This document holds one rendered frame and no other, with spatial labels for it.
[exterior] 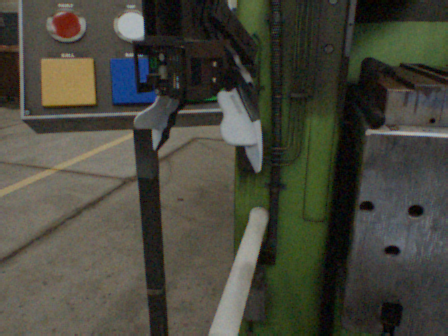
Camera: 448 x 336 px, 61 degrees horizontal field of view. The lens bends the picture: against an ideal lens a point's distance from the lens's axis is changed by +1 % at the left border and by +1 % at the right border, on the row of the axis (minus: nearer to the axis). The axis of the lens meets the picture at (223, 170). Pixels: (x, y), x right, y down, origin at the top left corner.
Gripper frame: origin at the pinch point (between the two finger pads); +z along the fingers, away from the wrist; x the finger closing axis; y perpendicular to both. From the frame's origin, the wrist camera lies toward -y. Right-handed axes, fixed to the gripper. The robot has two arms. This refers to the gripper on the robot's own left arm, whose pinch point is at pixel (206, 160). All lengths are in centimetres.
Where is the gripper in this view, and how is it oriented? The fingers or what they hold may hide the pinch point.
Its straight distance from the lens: 45.4
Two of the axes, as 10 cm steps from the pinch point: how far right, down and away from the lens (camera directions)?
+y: -5.6, 2.8, -7.8
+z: 0.0, 9.4, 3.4
